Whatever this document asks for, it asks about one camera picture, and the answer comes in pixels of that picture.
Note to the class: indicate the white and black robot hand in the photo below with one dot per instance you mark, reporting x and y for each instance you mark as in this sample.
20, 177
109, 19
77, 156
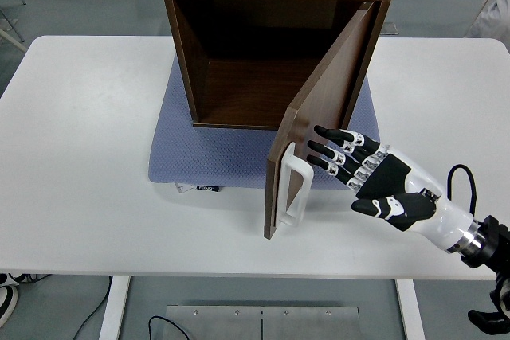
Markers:
402, 180

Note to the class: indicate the brown wooden cabinet door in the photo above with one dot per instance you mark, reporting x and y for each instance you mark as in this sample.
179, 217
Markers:
330, 89

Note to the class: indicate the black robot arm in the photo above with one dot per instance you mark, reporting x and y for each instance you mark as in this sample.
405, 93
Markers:
494, 240

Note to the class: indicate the white table leg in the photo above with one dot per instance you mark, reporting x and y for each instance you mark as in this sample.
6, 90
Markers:
113, 308
410, 308

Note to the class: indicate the blue-grey textured mat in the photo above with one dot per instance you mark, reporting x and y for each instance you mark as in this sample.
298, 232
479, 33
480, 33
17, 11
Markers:
223, 157

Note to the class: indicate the person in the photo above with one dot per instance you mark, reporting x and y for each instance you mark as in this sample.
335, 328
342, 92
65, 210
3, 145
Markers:
498, 17

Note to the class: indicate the black mat label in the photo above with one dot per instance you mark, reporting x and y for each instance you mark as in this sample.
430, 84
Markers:
208, 188

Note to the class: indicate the white mat tag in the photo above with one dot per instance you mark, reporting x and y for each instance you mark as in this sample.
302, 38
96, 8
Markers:
184, 188

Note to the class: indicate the grey metal plate with screws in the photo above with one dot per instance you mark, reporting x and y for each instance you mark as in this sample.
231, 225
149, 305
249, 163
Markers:
223, 324

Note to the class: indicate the black and white shoe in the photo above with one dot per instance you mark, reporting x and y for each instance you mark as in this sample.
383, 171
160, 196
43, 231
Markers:
7, 302

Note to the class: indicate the grey metal frame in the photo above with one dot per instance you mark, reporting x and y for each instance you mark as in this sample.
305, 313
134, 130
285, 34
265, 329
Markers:
16, 42

